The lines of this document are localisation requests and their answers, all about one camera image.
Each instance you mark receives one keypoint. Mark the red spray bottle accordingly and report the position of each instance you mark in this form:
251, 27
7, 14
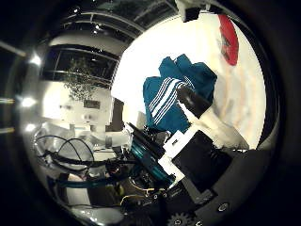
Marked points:
230, 34

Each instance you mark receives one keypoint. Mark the green leafy plant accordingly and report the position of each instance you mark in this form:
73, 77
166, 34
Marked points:
80, 81

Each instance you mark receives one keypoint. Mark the teal metal bar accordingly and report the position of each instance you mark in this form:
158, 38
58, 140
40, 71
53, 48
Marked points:
147, 158

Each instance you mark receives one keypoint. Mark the blue cloth with white stripes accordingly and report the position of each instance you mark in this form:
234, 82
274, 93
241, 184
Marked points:
194, 73

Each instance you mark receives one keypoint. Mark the dark wall picture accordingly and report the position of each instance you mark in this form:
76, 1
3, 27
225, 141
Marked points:
91, 104

